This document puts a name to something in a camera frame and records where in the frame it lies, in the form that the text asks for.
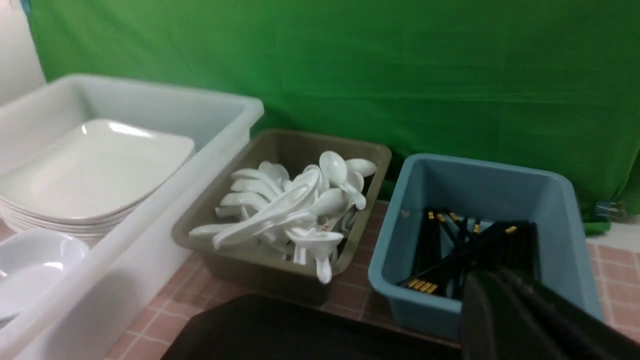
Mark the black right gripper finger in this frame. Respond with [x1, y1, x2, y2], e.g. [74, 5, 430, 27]
[460, 268, 640, 360]

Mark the bundle of black chopsticks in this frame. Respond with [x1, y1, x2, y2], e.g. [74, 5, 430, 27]
[397, 207, 538, 300]

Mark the blue plastic bin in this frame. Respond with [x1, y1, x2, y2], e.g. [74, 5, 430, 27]
[368, 153, 604, 341]

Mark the pile of white ceramic spoons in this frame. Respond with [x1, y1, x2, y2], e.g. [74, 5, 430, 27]
[187, 151, 378, 285]

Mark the olive green plastic bin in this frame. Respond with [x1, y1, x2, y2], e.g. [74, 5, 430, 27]
[171, 129, 392, 306]

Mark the green backdrop cloth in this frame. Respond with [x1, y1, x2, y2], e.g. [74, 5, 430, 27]
[25, 0, 640, 233]

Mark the black serving tray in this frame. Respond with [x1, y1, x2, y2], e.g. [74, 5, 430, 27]
[162, 294, 462, 360]

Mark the pink checkered tablecloth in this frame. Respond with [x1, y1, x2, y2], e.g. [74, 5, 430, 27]
[19, 201, 640, 360]

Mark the large white plastic tub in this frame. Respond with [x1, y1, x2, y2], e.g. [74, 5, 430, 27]
[1, 74, 265, 360]

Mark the stack of white square plates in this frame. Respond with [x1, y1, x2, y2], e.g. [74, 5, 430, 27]
[1, 118, 195, 248]

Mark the stack of small white bowls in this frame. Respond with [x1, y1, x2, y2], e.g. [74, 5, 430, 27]
[0, 228, 90, 328]

